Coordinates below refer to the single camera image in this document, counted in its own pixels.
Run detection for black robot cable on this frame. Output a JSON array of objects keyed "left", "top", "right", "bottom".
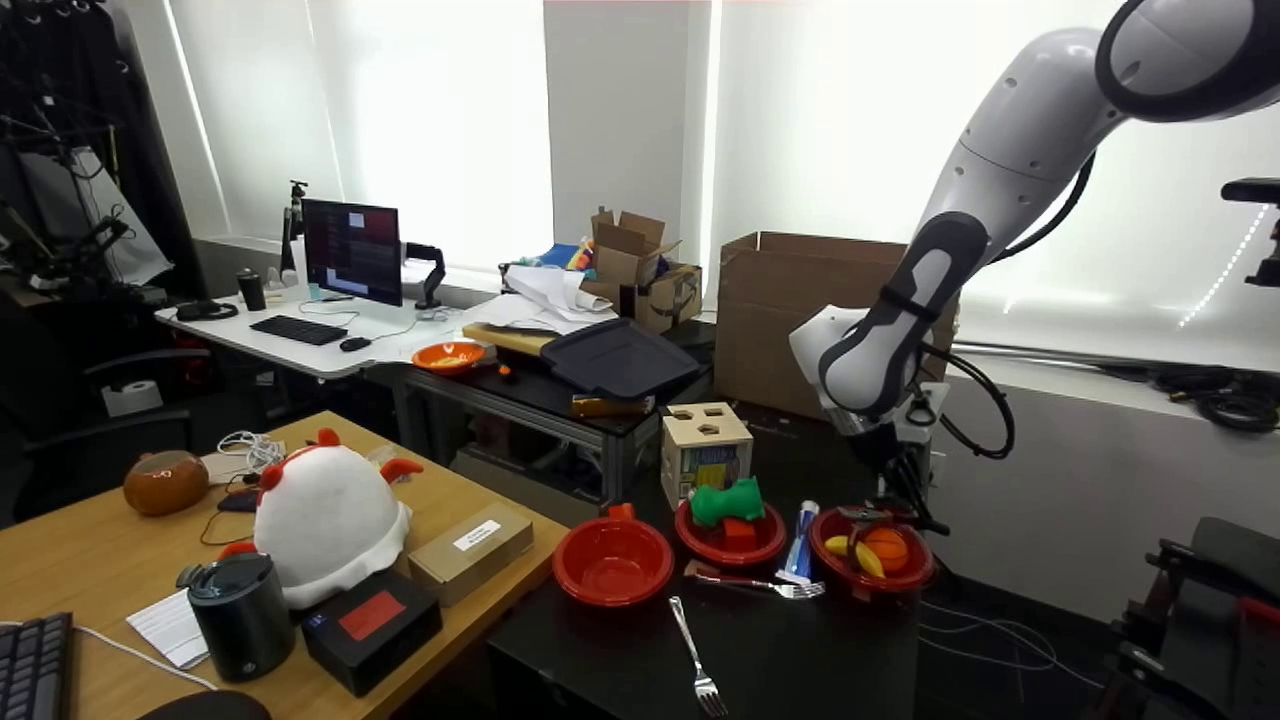
[{"left": 922, "top": 152, "right": 1111, "bottom": 464}]

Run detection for small tan cardboard box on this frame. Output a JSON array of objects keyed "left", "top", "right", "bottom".
[{"left": 398, "top": 501, "right": 534, "bottom": 607}]

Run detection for white blue toothpaste tube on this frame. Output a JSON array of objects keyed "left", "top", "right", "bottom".
[{"left": 772, "top": 497, "right": 829, "bottom": 599}]

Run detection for red plastic bowl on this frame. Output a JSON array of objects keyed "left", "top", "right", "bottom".
[
  {"left": 666, "top": 497, "right": 792, "bottom": 578},
  {"left": 547, "top": 501, "right": 681, "bottom": 613},
  {"left": 809, "top": 505, "right": 938, "bottom": 605}
]

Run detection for slim black keyboard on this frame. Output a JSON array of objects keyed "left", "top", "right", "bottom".
[{"left": 248, "top": 312, "right": 351, "bottom": 350}]

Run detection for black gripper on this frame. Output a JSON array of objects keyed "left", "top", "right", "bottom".
[{"left": 856, "top": 405, "right": 953, "bottom": 536}]

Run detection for wooden shape sorter box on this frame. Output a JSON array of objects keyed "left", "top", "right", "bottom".
[{"left": 654, "top": 400, "right": 759, "bottom": 514}]

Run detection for white desk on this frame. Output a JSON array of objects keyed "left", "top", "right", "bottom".
[{"left": 151, "top": 284, "right": 522, "bottom": 394}]

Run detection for black office chair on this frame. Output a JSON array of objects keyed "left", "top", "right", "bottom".
[{"left": 0, "top": 276, "right": 197, "bottom": 534}]

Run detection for white paper note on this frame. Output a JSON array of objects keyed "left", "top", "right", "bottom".
[{"left": 125, "top": 583, "right": 214, "bottom": 673}]

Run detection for yellow toy banana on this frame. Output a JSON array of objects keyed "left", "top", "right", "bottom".
[{"left": 819, "top": 534, "right": 887, "bottom": 583}]

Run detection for black computer mouse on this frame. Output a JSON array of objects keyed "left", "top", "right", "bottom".
[{"left": 136, "top": 689, "right": 276, "bottom": 720}]

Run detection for orange bowl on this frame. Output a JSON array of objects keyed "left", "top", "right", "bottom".
[{"left": 407, "top": 340, "right": 499, "bottom": 379}]

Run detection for brown ball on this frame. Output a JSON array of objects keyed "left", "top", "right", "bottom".
[{"left": 119, "top": 449, "right": 212, "bottom": 520}]

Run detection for white paper pile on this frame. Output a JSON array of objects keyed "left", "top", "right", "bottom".
[{"left": 497, "top": 261, "right": 620, "bottom": 335}]

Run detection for green rubber toy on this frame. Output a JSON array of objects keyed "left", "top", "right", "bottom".
[{"left": 682, "top": 478, "right": 772, "bottom": 534}]

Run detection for clear glass container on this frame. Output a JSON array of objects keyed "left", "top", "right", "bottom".
[{"left": 212, "top": 429, "right": 291, "bottom": 494}]

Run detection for toy orange fruit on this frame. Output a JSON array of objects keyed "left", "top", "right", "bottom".
[{"left": 860, "top": 523, "right": 915, "bottom": 578}]

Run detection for wooden desk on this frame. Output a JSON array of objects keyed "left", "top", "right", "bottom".
[{"left": 0, "top": 410, "right": 576, "bottom": 720}]

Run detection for desktop computer monitor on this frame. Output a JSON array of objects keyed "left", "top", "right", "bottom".
[{"left": 301, "top": 196, "right": 407, "bottom": 312}]

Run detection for large brown cardboard box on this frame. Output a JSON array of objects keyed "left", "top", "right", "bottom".
[{"left": 713, "top": 227, "right": 964, "bottom": 429}]

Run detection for white plush chicken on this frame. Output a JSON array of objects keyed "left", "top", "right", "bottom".
[{"left": 214, "top": 424, "right": 428, "bottom": 613}]

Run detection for black box with red top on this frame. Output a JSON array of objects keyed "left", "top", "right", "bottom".
[{"left": 296, "top": 567, "right": 449, "bottom": 699}]

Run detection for black mug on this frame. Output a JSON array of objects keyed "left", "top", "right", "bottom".
[{"left": 236, "top": 265, "right": 270, "bottom": 317}]

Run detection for black cylinder speaker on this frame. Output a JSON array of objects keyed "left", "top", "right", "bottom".
[{"left": 184, "top": 554, "right": 301, "bottom": 689}]

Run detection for small open cardboard box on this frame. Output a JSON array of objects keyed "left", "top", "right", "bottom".
[{"left": 583, "top": 203, "right": 708, "bottom": 335}]

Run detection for blue storage bin lid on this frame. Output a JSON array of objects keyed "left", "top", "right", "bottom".
[{"left": 534, "top": 317, "right": 708, "bottom": 405}]

